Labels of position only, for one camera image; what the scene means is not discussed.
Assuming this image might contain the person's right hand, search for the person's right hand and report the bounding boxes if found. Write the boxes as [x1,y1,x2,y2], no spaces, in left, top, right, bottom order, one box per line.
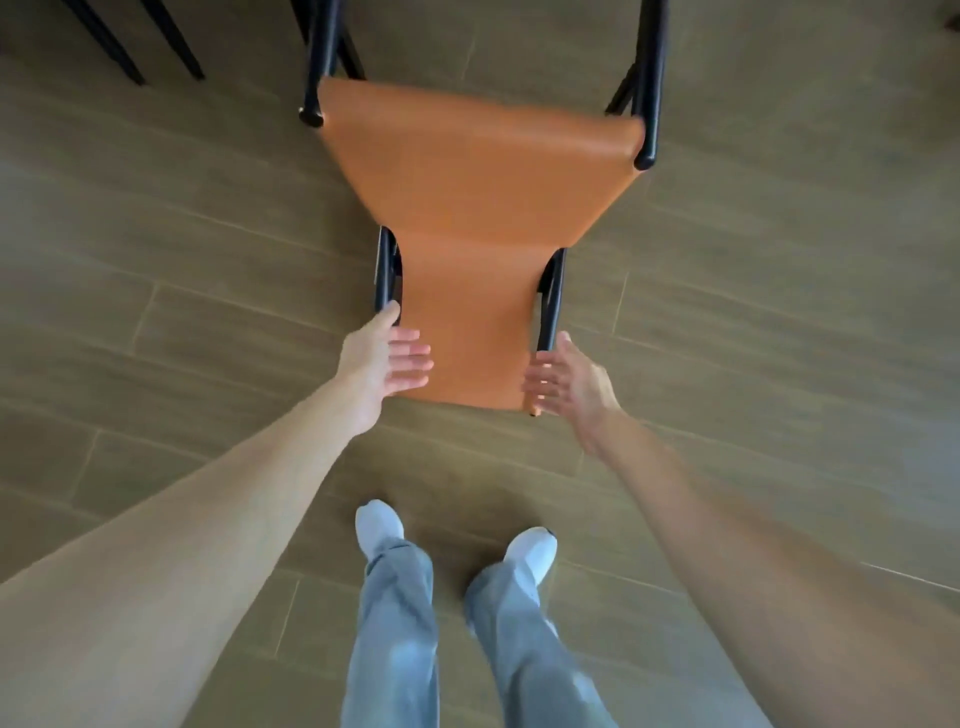
[521,331,625,460]

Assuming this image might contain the person's left hand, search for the person's left hand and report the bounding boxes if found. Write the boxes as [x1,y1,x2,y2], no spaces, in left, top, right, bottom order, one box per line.
[334,299,436,438]

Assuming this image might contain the brown leather black-frame chair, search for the brown leather black-frame chair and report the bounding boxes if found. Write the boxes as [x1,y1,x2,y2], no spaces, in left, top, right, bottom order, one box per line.
[61,0,207,87]
[290,0,670,419]

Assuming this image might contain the person's right forearm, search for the person's right forearm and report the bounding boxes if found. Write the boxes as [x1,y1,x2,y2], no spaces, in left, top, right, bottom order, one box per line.
[588,410,960,728]

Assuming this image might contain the person's left forearm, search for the person's left forearm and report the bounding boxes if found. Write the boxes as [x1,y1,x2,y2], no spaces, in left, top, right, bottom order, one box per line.
[0,374,376,728]

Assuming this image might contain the person's white right shoe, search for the person's white right shoe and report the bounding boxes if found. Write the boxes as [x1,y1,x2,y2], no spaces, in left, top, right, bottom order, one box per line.
[502,526,559,587]

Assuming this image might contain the person's white shoe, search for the person's white shoe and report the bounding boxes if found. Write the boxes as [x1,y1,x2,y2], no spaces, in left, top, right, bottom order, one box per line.
[354,500,407,561]
[502,526,559,587]

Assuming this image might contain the person's white left shoe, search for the person's white left shoe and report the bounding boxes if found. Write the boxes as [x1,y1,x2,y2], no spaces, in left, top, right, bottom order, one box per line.
[354,500,407,561]

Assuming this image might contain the person's grey trousers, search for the person's grey trousers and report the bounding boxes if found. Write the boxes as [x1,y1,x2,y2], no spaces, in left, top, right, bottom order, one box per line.
[341,539,618,728]

